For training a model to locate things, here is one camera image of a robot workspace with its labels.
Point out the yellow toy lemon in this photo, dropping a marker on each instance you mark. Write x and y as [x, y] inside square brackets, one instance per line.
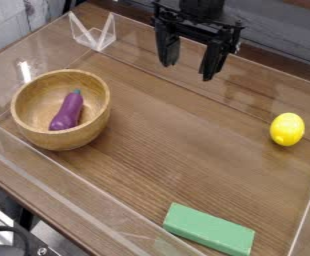
[287, 129]

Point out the brown wooden bowl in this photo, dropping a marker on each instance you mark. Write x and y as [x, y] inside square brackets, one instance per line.
[37, 101]

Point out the clear acrylic tray wall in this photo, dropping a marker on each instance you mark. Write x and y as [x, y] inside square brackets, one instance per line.
[85, 214]

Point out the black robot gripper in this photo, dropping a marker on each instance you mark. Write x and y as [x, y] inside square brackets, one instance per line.
[197, 20]

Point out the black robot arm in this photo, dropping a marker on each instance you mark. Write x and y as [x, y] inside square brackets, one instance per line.
[196, 21]

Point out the purple toy eggplant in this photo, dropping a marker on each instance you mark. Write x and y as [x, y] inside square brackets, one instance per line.
[67, 117]

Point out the green rectangular sponge block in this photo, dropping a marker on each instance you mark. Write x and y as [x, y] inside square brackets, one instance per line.
[208, 230]

